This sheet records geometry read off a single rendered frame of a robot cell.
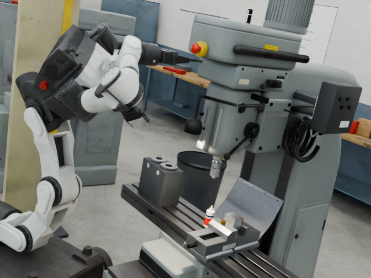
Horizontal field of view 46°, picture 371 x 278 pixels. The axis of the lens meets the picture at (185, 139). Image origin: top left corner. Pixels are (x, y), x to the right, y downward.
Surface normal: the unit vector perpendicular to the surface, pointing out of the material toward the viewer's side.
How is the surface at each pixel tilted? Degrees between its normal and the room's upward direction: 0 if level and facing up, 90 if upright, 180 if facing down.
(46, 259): 0
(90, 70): 46
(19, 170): 90
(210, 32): 90
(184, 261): 0
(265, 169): 90
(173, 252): 0
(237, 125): 90
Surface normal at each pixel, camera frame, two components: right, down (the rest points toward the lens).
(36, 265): 0.18, -0.94
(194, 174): -0.33, 0.26
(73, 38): 0.72, -0.45
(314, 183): 0.63, 0.30
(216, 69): -0.76, 0.04
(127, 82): 0.61, -0.03
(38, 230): -0.52, 0.14
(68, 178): 0.82, -0.21
